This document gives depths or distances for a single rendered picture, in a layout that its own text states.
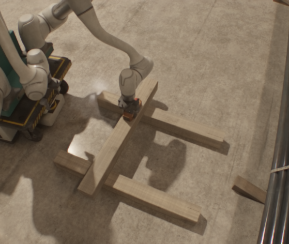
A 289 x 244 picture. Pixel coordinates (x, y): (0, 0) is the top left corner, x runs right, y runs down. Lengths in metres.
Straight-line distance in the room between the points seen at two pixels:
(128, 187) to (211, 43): 1.75
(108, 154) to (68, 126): 0.54
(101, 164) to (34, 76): 0.66
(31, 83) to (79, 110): 0.87
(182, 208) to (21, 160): 1.18
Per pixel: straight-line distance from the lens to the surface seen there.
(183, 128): 1.91
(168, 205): 1.64
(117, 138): 1.73
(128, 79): 1.50
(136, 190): 1.67
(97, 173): 1.62
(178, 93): 2.25
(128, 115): 1.77
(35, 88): 1.35
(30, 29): 1.90
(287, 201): 1.52
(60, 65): 2.09
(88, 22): 1.45
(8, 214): 1.92
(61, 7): 1.83
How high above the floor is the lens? 1.65
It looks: 55 degrees down
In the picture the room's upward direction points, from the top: 1 degrees clockwise
